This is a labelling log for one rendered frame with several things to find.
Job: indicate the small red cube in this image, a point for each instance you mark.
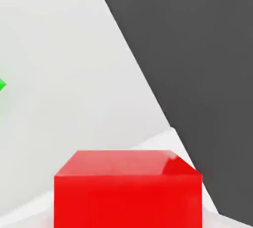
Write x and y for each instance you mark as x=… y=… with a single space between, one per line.
x=126 y=200

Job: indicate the small green cube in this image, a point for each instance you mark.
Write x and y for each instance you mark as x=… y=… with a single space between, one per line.
x=2 y=84

